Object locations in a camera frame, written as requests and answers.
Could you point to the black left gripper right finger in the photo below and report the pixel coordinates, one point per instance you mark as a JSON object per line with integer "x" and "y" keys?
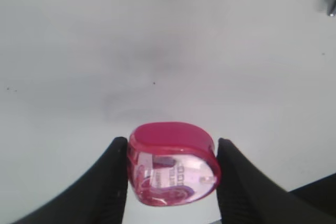
{"x": 246, "y": 195}

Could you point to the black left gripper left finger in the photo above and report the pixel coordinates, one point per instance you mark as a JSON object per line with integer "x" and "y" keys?
{"x": 98, "y": 196}

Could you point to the pink pencil sharpener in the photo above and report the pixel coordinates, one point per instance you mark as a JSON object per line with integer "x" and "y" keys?
{"x": 171, "y": 164}

